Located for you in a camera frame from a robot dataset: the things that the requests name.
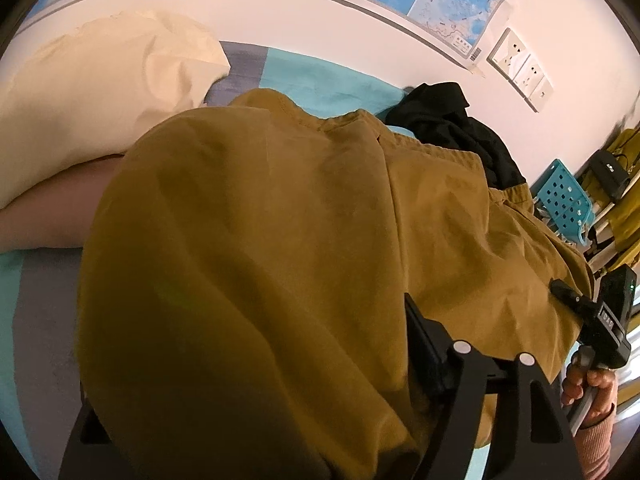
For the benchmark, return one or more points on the teal grey patterned bed sheet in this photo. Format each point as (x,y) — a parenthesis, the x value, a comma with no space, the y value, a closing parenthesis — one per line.
(310,80)

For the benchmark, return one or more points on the pink cloth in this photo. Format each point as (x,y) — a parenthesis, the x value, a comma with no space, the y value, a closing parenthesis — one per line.
(55,210)

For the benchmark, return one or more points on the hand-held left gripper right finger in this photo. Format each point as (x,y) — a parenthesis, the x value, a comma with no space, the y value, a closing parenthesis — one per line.
(425,345)

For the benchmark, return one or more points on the blue plastic storage rack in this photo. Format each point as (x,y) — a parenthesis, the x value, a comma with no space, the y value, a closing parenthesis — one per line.
(562,200)

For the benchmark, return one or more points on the black handbag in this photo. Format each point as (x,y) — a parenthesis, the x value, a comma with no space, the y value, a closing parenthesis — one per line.
(607,172)

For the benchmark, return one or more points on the yellow green hanging garment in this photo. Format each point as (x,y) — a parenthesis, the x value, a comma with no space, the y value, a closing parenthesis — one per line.
(625,220)

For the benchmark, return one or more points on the person's right forearm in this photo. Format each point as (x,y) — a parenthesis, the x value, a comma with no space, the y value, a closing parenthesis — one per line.
(595,450)

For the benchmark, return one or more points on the olive green pants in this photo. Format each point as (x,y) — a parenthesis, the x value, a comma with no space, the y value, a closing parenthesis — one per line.
(275,285)

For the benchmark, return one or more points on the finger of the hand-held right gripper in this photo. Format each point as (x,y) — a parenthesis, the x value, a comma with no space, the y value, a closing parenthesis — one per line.
(570,297)

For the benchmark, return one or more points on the black garment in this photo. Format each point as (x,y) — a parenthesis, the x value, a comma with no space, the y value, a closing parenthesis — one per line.
(450,120)

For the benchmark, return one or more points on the white wall power socket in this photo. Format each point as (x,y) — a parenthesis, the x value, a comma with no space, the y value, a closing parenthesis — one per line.
(506,52)
(527,75)

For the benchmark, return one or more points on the cream cloth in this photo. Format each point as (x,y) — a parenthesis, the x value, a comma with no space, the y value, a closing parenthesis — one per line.
(100,95)

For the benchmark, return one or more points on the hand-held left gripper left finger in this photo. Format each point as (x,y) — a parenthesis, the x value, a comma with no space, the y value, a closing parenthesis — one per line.
(82,460)

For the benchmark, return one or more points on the person's right hand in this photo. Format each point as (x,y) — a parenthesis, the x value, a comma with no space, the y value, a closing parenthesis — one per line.
(600,390)

